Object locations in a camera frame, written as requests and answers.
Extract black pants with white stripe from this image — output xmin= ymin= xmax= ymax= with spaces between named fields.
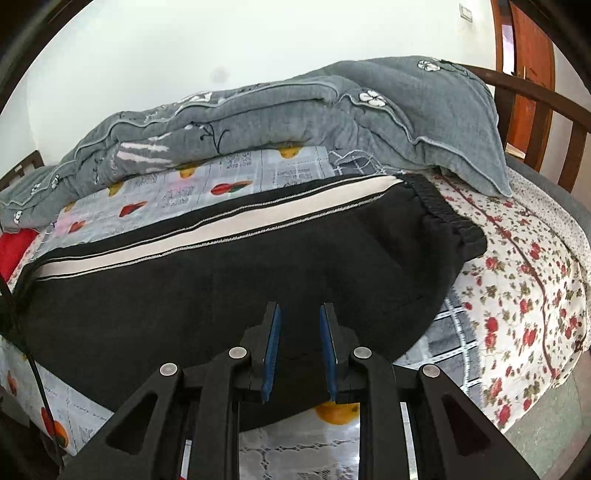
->
xmin=1 ymin=174 xmax=487 ymax=427

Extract fruit print plastic cover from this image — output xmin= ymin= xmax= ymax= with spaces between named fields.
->
xmin=1 ymin=147 xmax=487 ymax=479

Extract floral bed sheet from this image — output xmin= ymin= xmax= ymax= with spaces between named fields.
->
xmin=8 ymin=170 xmax=591 ymax=434

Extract grey quilted duvet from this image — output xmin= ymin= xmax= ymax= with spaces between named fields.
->
xmin=1 ymin=56 xmax=512 ymax=233

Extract red pillow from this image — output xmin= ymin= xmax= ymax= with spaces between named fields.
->
xmin=0 ymin=229 xmax=38 ymax=282

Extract dark wooden headboard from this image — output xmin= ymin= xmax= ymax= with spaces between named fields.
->
xmin=0 ymin=150 xmax=44 ymax=190

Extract wooden footboard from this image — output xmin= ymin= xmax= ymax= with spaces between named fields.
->
xmin=464 ymin=65 xmax=590 ymax=193

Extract white wall switch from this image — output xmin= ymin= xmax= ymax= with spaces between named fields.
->
xmin=459 ymin=4 xmax=473 ymax=23

